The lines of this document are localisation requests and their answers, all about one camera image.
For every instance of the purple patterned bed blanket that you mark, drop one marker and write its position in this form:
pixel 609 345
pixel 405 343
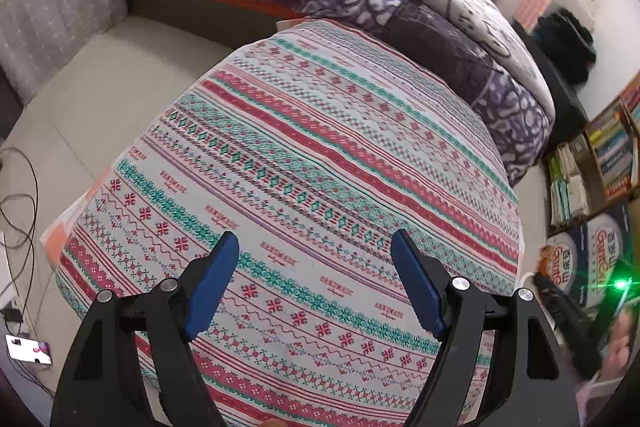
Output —
pixel 467 43

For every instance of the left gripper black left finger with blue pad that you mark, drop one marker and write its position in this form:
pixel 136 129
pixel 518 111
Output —
pixel 101 382

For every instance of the wooden bookshelf with books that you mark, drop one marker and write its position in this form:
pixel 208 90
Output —
pixel 596 167

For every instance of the grey padded cushion panel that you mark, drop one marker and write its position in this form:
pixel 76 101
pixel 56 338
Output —
pixel 39 37

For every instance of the black clothes pile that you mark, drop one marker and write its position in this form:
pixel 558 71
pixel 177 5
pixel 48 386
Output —
pixel 567 44

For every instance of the pink checked cloth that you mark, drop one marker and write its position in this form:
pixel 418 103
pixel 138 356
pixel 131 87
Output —
pixel 528 12

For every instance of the blue Ganten water carton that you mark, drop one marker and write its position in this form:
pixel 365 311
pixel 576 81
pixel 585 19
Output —
pixel 582 259

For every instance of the patterned striped tablecloth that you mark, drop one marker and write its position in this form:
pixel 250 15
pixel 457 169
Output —
pixel 312 146

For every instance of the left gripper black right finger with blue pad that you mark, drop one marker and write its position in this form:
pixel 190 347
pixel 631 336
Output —
pixel 528 382

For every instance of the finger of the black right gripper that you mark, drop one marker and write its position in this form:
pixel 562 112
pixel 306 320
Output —
pixel 598 345

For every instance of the smartphone on floor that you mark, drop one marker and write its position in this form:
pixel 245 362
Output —
pixel 28 350

